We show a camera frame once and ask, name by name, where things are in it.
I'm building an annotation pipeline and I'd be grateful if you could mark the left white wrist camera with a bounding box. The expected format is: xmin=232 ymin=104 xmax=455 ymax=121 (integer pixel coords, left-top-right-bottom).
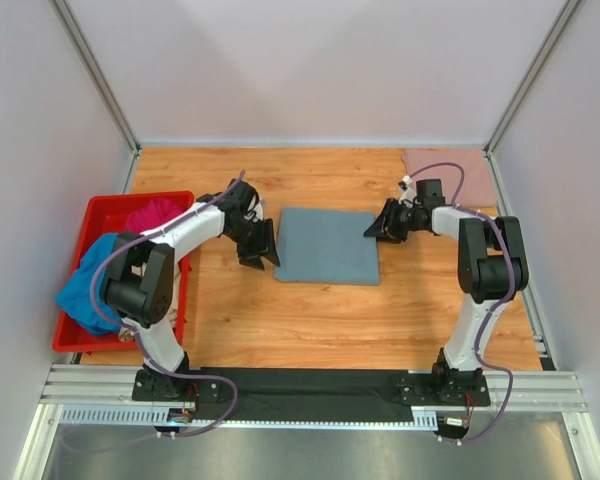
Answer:
xmin=249 ymin=199 xmax=266 ymax=222

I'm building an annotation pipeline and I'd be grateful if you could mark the beige t shirt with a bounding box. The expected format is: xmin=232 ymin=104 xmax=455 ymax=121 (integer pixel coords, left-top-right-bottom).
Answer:
xmin=118 ymin=265 xmax=181 ymax=343

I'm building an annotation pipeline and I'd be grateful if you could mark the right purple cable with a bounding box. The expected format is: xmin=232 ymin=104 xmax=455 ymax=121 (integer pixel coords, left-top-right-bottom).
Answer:
xmin=409 ymin=162 xmax=524 ymax=446

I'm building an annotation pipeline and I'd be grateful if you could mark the red plastic bin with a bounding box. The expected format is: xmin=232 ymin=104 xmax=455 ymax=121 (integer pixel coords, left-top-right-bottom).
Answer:
xmin=52 ymin=191 xmax=194 ymax=353

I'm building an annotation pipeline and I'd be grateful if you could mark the folded pink t shirt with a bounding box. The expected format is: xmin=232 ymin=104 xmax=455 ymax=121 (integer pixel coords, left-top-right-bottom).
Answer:
xmin=403 ymin=148 xmax=497 ymax=208

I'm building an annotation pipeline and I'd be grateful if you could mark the left aluminium frame post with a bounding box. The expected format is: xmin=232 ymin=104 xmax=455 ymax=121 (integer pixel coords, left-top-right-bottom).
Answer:
xmin=49 ymin=0 xmax=140 ymax=154

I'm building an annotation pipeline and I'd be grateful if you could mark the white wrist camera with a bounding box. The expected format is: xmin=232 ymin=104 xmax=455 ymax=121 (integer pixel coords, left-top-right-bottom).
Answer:
xmin=398 ymin=175 xmax=417 ymax=206
xmin=249 ymin=199 xmax=266 ymax=222

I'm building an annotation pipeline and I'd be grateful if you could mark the aluminium frame post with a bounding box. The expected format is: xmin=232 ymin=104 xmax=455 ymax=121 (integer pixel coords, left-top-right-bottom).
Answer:
xmin=49 ymin=0 xmax=140 ymax=154
xmin=483 ymin=0 xmax=585 ymax=156

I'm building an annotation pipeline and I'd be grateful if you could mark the right aluminium frame post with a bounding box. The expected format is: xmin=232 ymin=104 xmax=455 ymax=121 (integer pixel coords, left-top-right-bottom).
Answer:
xmin=483 ymin=0 xmax=585 ymax=156

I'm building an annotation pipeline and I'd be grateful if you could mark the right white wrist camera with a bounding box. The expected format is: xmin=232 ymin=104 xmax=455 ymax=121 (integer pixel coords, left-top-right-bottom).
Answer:
xmin=398 ymin=175 xmax=417 ymax=206

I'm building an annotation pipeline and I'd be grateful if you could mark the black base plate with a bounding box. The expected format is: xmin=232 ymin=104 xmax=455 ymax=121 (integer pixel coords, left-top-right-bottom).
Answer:
xmin=132 ymin=367 xmax=491 ymax=417

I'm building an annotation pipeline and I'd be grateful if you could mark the purple cable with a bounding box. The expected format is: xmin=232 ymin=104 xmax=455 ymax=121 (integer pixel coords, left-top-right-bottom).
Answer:
xmin=59 ymin=168 xmax=247 ymax=455
xmin=409 ymin=162 xmax=524 ymax=446

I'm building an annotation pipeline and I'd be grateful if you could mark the magenta t shirt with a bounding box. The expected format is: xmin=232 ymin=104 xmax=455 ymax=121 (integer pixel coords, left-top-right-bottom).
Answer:
xmin=124 ymin=198 xmax=185 ymax=233

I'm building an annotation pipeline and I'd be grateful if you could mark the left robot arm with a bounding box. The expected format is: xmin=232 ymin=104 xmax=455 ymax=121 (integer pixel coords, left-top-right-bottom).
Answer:
xmin=90 ymin=178 xmax=281 ymax=402

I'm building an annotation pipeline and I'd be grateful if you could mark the grey blue t shirt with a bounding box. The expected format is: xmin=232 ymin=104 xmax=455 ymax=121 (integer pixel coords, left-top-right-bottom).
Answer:
xmin=274 ymin=207 xmax=380 ymax=286

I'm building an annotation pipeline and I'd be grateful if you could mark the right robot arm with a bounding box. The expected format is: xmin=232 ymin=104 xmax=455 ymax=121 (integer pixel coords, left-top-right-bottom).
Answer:
xmin=364 ymin=177 xmax=529 ymax=406

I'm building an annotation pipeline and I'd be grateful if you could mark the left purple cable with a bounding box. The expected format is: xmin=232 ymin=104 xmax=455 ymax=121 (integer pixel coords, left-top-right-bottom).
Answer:
xmin=59 ymin=168 xmax=247 ymax=455

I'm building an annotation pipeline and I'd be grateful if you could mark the slotted cable duct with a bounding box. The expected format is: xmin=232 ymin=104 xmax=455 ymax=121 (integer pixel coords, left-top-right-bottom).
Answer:
xmin=58 ymin=405 xmax=438 ymax=431

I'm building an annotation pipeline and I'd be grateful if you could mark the bright blue t shirt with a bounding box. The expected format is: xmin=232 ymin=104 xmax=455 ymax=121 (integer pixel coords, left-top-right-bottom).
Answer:
xmin=55 ymin=233 xmax=121 ymax=336

